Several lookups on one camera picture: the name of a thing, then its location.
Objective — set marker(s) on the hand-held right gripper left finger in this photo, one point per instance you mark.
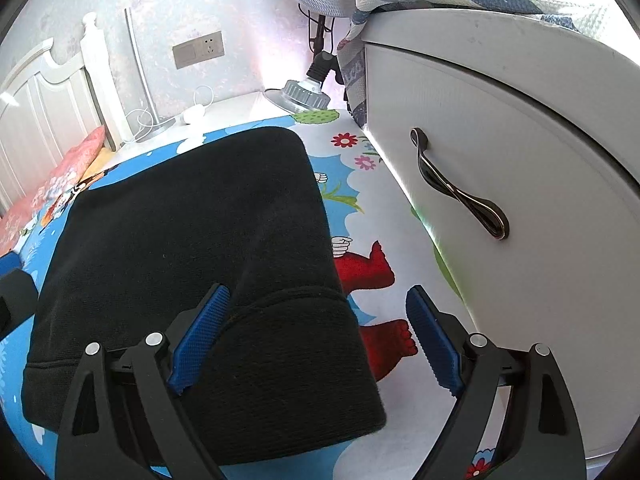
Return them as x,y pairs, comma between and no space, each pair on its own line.
200,335

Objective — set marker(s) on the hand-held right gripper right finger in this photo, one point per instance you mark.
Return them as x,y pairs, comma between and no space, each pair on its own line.
432,340

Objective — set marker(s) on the black sweater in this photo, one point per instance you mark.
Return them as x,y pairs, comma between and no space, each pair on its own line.
200,220

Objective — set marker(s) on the cartoon printed blanket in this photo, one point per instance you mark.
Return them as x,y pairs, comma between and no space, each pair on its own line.
400,240

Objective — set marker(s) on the pink floral bedding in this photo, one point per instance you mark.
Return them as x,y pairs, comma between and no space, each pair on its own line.
60,180

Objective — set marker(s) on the white wooden headboard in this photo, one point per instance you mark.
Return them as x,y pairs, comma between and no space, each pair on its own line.
45,110

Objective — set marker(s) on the white cabinet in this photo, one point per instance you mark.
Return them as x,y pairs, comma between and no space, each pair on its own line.
540,135

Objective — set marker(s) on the silver lamp rod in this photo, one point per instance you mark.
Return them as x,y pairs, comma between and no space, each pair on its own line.
137,70

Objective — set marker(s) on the standing fan grey base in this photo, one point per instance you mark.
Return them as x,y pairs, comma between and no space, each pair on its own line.
300,92

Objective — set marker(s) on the grey wall socket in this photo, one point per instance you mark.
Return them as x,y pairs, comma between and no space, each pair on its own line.
198,49

